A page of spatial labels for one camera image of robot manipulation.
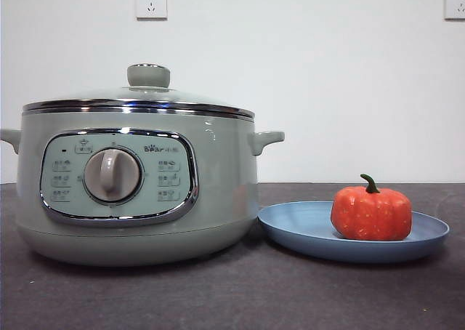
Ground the blue round plate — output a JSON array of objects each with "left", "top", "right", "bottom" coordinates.
[{"left": 256, "top": 201, "right": 450, "bottom": 264}]

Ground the orange pumpkin with green stem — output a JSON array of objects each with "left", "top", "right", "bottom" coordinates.
[{"left": 330, "top": 173, "right": 413, "bottom": 241}]

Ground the white wall socket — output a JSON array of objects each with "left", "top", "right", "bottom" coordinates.
[
  {"left": 136, "top": 0, "right": 169, "bottom": 21},
  {"left": 443, "top": 0, "right": 465, "bottom": 21}
]

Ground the glass lid with green knob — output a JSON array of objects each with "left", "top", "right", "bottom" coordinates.
[{"left": 22, "top": 63, "right": 255, "bottom": 120}]

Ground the pale green electric steamer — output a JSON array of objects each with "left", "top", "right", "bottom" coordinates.
[{"left": 0, "top": 110, "right": 286, "bottom": 267}]

